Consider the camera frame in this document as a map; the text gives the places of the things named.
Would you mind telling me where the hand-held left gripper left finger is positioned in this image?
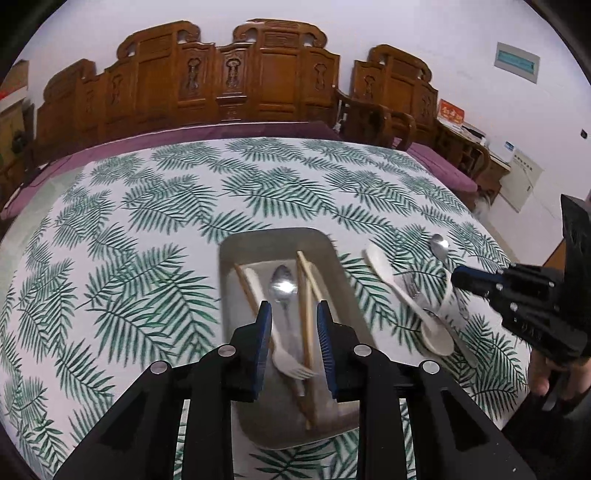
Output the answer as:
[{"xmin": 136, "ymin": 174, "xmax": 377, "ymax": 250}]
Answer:
[{"xmin": 55, "ymin": 300, "xmax": 274, "ymax": 480}]

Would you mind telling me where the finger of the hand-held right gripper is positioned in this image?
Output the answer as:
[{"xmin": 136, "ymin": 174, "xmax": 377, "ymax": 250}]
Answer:
[
  {"xmin": 451, "ymin": 265, "xmax": 561, "ymax": 292},
  {"xmin": 480, "ymin": 284, "xmax": 561, "ymax": 325}
]

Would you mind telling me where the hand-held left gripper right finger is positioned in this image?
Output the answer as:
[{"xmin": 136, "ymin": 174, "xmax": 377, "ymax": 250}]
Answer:
[{"xmin": 315, "ymin": 300, "xmax": 539, "ymax": 480}]

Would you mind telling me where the wooden chopstick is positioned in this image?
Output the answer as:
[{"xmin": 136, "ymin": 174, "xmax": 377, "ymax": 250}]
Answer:
[
  {"xmin": 232, "ymin": 263, "xmax": 262, "ymax": 319},
  {"xmin": 297, "ymin": 271, "xmax": 311, "ymax": 428},
  {"xmin": 295, "ymin": 250, "xmax": 326, "ymax": 303},
  {"xmin": 302, "ymin": 295, "xmax": 320, "ymax": 430}
]

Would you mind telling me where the white plastic fork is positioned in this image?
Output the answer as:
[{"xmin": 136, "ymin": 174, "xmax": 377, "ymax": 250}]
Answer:
[{"xmin": 242, "ymin": 268, "xmax": 319, "ymax": 380}]

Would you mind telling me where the white paper cup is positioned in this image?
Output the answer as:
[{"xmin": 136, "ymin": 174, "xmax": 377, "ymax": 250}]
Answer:
[{"xmin": 434, "ymin": 270, "xmax": 472, "ymax": 330}]

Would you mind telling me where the rectangular metal tray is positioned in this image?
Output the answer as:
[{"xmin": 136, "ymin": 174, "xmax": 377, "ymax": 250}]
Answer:
[{"xmin": 218, "ymin": 227, "xmax": 377, "ymax": 449}]

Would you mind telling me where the metal spoon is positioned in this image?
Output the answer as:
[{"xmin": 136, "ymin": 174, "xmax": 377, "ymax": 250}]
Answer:
[
  {"xmin": 269, "ymin": 264, "xmax": 308, "ymax": 398},
  {"xmin": 429, "ymin": 233, "xmax": 451, "ymax": 278}
]

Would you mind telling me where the person's right hand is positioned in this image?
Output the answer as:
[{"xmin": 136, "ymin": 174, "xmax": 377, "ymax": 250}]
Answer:
[{"xmin": 527, "ymin": 348, "xmax": 591, "ymax": 409}]

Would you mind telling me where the metal fork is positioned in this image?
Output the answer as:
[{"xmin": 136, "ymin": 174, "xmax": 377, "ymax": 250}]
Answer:
[{"xmin": 401, "ymin": 272, "xmax": 439, "ymax": 319}]

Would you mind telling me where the clear plastic bag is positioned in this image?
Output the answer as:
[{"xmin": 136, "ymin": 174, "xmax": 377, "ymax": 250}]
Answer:
[{"xmin": 473, "ymin": 191, "xmax": 498, "ymax": 217}]

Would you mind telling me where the white plastic spoon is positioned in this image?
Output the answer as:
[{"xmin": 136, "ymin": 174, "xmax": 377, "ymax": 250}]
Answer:
[{"xmin": 365, "ymin": 247, "xmax": 455, "ymax": 357}]

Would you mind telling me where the square purple seat cushion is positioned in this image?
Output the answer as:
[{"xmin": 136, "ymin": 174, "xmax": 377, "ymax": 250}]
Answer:
[{"xmin": 406, "ymin": 142, "xmax": 479, "ymax": 195}]

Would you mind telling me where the red gift box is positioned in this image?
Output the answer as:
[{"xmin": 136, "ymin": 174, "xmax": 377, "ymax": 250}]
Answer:
[{"xmin": 436, "ymin": 98, "xmax": 465, "ymax": 124}]

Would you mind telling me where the leaf print tablecloth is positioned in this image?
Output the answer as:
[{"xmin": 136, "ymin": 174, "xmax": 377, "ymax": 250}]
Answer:
[{"xmin": 0, "ymin": 137, "xmax": 532, "ymax": 480}]

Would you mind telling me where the carved wooden armchair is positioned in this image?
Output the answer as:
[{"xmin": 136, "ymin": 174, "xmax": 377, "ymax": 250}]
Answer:
[{"xmin": 335, "ymin": 44, "xmax": 492, "ymax": 178}]

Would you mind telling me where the long purple seat cushion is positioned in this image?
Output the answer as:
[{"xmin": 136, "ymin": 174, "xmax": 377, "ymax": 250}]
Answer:
[{"xmin": 0, "ymin": 121, "xmax": 343, "ymax": 220}]

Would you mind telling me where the carved wooden sofa bench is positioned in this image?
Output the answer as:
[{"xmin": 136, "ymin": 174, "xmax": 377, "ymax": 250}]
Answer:
[{"xmin": 0, "ymin": 18, "xmax": 345, "ymax": 195}]

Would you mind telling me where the large cardboard box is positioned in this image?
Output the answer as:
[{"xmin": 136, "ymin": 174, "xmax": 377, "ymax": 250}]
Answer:
[{"xmin": 0, "ymin": 99, "xmax": 36, "ymax": 158}]

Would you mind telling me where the grey wall electrical panel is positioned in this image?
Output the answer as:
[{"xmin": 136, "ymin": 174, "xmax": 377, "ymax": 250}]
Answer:
[{"xmin": 493, "ymin": 41, "xmax": 540, "ymax": 85}]

